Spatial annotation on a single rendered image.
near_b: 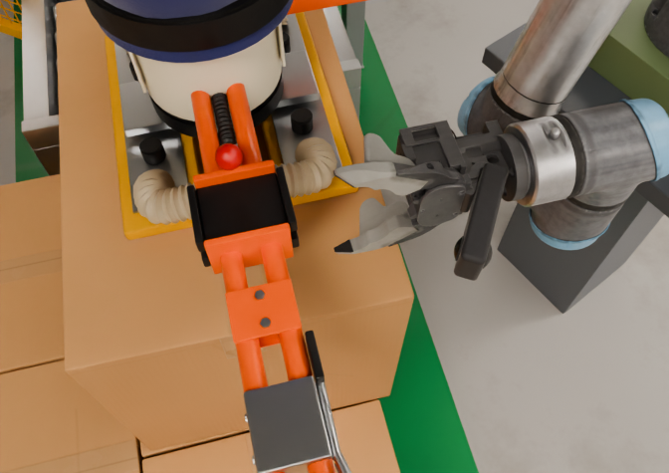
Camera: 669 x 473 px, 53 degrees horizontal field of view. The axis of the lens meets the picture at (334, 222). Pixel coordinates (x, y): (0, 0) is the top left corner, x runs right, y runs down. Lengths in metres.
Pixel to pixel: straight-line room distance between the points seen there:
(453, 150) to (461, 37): 1.76
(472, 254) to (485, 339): 1.18
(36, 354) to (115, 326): 0.49
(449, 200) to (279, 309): 0.21
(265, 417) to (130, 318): 0.28
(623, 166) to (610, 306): 1.23
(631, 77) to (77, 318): 0.97
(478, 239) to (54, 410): 0.82
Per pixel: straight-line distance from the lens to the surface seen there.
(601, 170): 0.73
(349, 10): 2.11
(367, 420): 1.15
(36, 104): 1.53
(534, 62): 0.81
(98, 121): 0.97
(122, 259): 0.84
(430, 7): 2.53
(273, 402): 0.58
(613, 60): 1.30
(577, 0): 0.77
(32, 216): 1.42
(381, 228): 0.72
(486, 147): 0.72
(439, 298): 1.84
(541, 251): 1.78
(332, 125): 0.88
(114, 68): 1.00
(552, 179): 0.70
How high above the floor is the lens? 1.65
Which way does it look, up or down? 59 degrees down
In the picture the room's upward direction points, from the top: straight up
